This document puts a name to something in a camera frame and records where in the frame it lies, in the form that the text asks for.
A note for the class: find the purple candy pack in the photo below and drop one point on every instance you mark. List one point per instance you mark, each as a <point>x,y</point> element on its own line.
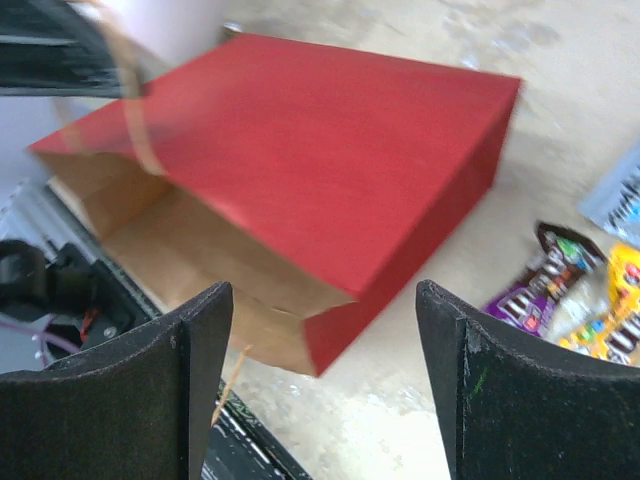
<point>530,301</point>

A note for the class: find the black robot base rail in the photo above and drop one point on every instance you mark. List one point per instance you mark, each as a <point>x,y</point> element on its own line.
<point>239,446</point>

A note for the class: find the yellow candy pack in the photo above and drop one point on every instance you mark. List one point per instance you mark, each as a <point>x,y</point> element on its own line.
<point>614,335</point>

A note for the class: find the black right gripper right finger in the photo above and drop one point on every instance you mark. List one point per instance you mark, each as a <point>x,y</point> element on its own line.
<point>513,406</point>

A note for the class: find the white blue snack wrapper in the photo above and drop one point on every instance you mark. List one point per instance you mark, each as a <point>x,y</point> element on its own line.
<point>613,204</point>

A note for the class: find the red paper bag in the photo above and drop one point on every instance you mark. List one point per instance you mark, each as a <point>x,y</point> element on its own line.
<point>315,179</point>

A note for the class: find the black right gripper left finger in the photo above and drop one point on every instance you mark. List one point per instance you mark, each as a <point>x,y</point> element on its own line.
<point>136,407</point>

